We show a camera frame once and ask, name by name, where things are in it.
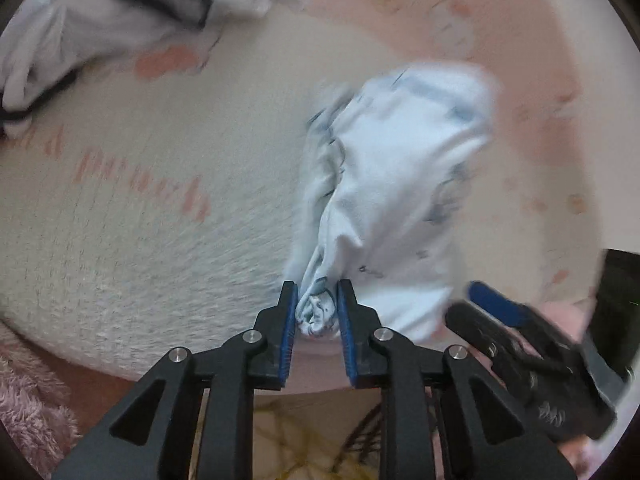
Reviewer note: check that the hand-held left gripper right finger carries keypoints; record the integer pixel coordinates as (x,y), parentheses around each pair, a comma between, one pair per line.
(346,330)

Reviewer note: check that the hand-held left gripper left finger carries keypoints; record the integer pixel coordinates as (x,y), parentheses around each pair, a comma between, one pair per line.
(289,330)

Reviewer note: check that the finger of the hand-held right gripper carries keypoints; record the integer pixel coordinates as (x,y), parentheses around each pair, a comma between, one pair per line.
(480,332)
(500,305)

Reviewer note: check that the light blue cartoon-print shirt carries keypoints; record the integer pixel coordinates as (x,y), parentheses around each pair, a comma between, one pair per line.
(400,185)

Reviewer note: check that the cream pink printed blanket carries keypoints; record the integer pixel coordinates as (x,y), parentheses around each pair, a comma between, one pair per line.
(150,260)

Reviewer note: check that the pink fluffy blanket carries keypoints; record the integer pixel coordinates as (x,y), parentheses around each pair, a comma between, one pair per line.
(30,410)

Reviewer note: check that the white garment with black trim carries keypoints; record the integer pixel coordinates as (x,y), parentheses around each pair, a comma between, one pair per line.
(90,25)

